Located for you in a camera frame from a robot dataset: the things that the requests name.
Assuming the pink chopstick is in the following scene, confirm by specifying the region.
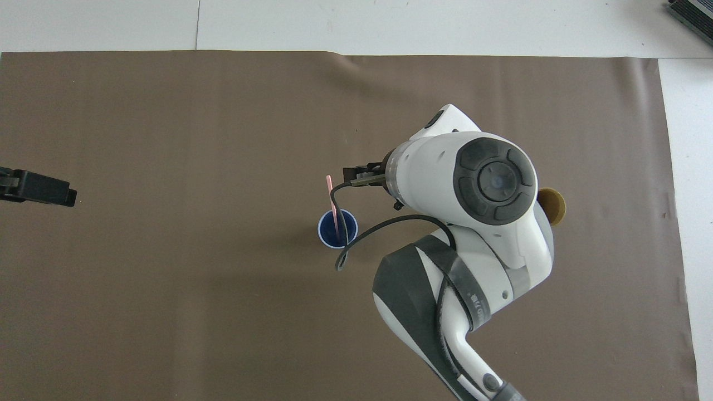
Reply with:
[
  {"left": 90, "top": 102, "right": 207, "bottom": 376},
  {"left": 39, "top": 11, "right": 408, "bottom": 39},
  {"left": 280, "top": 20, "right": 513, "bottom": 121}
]
[{"left": 325, "top": 175, "right": 342, "bottom": 235}]

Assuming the black cable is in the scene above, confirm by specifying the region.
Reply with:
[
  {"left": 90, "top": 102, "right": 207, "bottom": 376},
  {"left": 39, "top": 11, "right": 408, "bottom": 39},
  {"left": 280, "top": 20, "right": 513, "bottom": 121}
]
[{"left": 330, "top": 177, "right": 475, "bottom": 392}]

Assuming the brown cup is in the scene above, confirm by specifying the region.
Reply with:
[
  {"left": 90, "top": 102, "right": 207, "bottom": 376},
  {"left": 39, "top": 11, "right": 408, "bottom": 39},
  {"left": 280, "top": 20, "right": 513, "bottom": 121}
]
[{"left": 537, "top": 188, "right": 567, "bottom": 227}]

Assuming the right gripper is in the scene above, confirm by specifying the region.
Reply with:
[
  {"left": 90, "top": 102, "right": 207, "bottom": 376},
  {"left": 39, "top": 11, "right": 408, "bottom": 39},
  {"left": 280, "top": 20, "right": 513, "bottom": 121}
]
[{"left": 342, "top": 148, "right": 397, "bottom": 195}]

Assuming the blue cup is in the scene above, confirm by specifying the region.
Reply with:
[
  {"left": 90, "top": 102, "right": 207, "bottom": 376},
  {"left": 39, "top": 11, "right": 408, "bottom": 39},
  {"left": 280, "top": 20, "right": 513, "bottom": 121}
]
[{"left": 318, "top": 209, "right": 359, "bottom": 248}]

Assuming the black stand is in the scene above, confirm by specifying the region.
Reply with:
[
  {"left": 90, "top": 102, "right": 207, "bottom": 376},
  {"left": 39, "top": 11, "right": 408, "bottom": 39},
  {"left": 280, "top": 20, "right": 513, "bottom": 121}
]
[{"left": 667, "top": 0, "right": 713, "bottom": 41}]

